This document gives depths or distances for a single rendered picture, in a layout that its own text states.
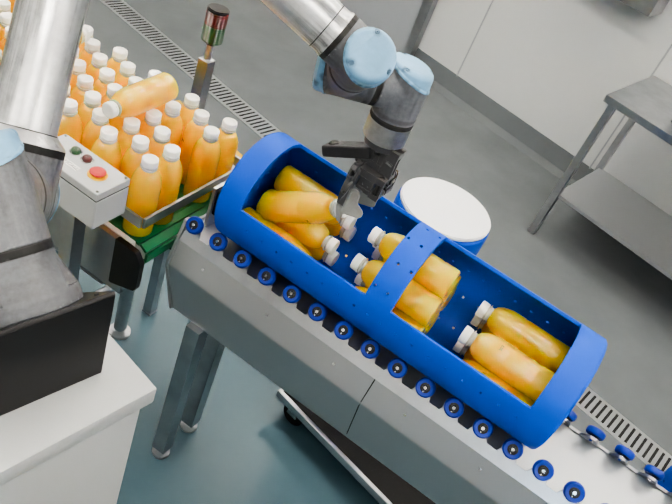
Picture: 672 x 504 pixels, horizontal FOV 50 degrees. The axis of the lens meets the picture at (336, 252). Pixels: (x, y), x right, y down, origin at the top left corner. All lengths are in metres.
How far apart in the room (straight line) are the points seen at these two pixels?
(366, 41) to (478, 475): 0.98
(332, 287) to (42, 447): 0.69
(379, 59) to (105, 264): 0.97
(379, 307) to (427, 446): 0.36
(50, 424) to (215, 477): 1.34
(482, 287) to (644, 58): 3.22
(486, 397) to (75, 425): 0.80
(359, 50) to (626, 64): 3.72
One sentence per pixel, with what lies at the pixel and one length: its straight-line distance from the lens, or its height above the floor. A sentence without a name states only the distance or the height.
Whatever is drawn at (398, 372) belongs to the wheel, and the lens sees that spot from 1.63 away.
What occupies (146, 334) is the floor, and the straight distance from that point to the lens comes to 2.80.
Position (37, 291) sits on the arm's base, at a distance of 1.09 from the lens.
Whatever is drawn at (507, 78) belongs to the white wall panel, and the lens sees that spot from 5.14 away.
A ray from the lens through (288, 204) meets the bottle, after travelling 1.59.
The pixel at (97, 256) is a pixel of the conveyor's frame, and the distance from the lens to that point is 1.89.
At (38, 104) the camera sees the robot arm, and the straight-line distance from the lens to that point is 1.29.
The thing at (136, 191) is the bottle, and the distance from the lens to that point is 1.72.
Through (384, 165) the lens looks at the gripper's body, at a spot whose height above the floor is 1.37.
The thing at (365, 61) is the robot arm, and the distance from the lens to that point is 1.19.
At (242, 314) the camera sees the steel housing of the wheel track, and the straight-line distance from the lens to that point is 1.76.
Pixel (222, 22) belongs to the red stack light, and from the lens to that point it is 2.13.
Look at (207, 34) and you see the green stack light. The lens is 2.14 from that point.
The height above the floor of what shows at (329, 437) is 0.15.
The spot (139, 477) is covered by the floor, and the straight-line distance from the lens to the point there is 2.45.
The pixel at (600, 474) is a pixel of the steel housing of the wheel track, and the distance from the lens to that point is 1.80.
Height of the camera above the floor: 2.10
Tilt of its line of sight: 38 degrees down
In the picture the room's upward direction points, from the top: 24 degrees clockwise
